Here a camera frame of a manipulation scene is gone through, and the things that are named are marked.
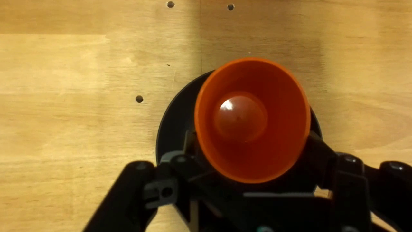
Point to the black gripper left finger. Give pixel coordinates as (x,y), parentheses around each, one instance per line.
(129,193)

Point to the orange plastic cup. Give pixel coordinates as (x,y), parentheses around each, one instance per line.
(253,120)

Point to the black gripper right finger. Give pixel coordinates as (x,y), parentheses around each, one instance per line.
(356,184)

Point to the black bowl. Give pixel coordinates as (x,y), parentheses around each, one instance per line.
(178,120)

